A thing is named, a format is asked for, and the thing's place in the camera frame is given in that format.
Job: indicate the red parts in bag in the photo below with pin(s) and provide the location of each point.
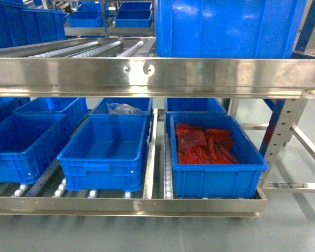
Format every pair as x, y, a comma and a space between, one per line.
198, 146

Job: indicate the blue bin with red parts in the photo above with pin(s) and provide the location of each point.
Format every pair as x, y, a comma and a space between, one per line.
217, 180

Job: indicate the stainless steel shelf rack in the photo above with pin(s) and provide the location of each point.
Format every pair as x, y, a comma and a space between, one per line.
44, 70

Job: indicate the blue rear middle bin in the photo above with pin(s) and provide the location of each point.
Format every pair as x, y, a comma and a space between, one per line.
145, 104

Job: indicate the blue rear right bin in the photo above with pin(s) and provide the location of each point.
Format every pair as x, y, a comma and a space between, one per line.
173, 106

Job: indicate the clear plastic bag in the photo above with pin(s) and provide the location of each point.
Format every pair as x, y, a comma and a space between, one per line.
122, 109

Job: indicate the blue empty middle bin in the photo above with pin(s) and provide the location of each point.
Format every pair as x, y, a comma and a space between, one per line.
106, 153

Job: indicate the large blue upper bin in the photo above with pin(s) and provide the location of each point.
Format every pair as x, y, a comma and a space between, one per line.
227, 29

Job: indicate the blue left bin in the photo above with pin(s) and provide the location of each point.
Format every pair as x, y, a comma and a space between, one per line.
28, 145

